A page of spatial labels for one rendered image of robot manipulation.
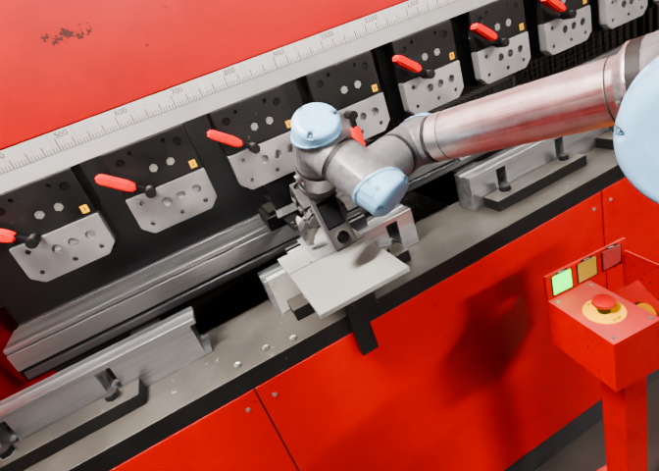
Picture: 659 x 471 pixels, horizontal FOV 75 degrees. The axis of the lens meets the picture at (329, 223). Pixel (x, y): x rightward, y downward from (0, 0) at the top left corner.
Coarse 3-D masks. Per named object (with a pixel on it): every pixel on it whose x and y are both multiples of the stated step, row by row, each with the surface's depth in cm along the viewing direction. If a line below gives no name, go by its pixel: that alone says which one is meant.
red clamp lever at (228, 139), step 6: (210, 132) 76; (216, 132) 76; (222, 132) 77; (216, 138) 76; (222, 138) 77; (228, 138) 77; (234, 138) 77; (228, 144) 78; (234, 144) 78; (240, 144) 78; (246, 144) 79; (252, 144) 79; (252, 150) 79; (258, 150) 79
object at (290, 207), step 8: (288, 176) 91; (264, 184) 91; (272, 184) 90; (280, 184) 91; (288, 184) 91; (272, 192) 90; (280, 192) 91; (288, 192) 92; (272, 200) 91; (280, 200) 92; (288, 200) 92; (280, 208) 92; (288, 208) 94; (296, 208) 95; (280, 216) 94
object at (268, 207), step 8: (264, 208) 116; (272, 208) 114; (264, 216) 114; (272, 216) 112; (288, 216) 113; (296, 216) 112; (272, 224) 112; (280, 224) 113; (288, 224) 109; (296, 224) 107; (296, 232) 104
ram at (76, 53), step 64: (0, 0) 63; (64, 0) 66; (128, 0) 69; (192, 0) 72; (256, 0) 76; (320, 0) 80; (384, 0) 85; (0, 64) 65; (64, 64) 68; (128, 64) 71; (192, 64) 75; (320, 64) 84; (0, 128) 67; (128, 128) 74; (0, 192) 70
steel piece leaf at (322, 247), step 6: (324, 234) 98; (318, 240) 96; (324, 240) 95; (306, 246) 95; (312, 246) 94; (318, 246) 93; (324, 246) 88; (330, 246) 89; (312, 252) 91; (318, 252) 88; (324, 252) 88; (330, 252) 89; (318, 258) 88
